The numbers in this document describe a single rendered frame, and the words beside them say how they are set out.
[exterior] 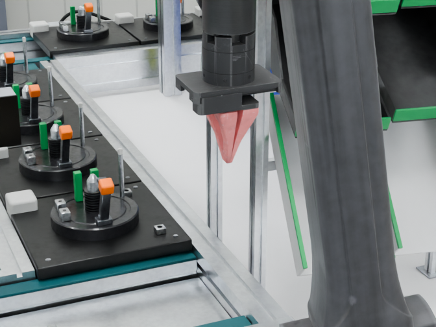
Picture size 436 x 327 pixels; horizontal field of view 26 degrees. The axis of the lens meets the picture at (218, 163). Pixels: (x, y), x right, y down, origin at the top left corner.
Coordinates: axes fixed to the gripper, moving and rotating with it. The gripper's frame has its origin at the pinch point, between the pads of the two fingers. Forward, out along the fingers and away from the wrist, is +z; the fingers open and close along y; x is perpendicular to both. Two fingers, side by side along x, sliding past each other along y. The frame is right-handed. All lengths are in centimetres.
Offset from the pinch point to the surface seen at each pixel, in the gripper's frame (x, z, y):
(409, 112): -11.6, 3.9, -32.3
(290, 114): -15.0, 3.0, -15.7
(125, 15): -160, 30, -38
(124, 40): -143, 31, -32
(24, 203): -49, 27, 14
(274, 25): -24.2, -6.5, -17.4
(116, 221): -36.0, 25.8, 2.9
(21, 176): -64, 29, 12
